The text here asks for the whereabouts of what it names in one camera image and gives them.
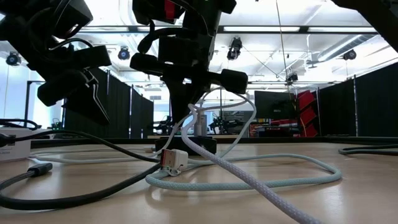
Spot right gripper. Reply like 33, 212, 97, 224
129, 0, 249, 124

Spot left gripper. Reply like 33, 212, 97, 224
27, 45, 113, 126

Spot thin white USB cable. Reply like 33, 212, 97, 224
29, 86, 257, 164

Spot black USB cable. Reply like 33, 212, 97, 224
338, 144, 398, 157
0, 129, 163, 211

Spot white braided USB cable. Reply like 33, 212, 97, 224
180, 104, 324, 224

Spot black folding room divider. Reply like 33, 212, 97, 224
317, 62, 398, 138
63, 67, 155, 139

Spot long black power strip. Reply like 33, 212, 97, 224
154, 136, 218, 156

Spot black computer monitor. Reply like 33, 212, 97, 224
254, 90, 297, 121

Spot white outlet extender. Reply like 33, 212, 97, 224
0, 127, 32, 162

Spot red bin shelf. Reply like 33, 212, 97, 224
297, 90, 320, 138

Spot black metal stand frame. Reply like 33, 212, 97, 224
24, 80, 67, 129
219, 88, 223, 135

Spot black looped cable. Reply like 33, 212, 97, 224
0, 118, 41, 131

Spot black camera on mount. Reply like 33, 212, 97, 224
226, 37, 243, 62

